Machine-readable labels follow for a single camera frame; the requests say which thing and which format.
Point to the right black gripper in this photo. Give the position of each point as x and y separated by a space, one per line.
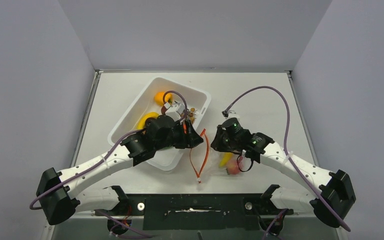
218 144

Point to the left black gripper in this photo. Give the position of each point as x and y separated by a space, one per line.
189 140

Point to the clear zip top bag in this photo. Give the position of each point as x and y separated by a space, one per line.
204 161

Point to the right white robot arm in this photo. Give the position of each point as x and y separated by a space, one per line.
331 194

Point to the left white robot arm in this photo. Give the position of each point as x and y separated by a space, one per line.
61 194

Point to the brown fake berry twig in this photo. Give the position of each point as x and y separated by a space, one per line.
192 114

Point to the red fake fruit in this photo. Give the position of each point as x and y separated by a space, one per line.
234 165

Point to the yellow fake banana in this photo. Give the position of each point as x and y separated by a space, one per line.
142 123

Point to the orange yellow fake pepper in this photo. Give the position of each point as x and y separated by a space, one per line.
163 99

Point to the white plastic bin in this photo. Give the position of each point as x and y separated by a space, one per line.
144 103

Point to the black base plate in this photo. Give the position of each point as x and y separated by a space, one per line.
196 211

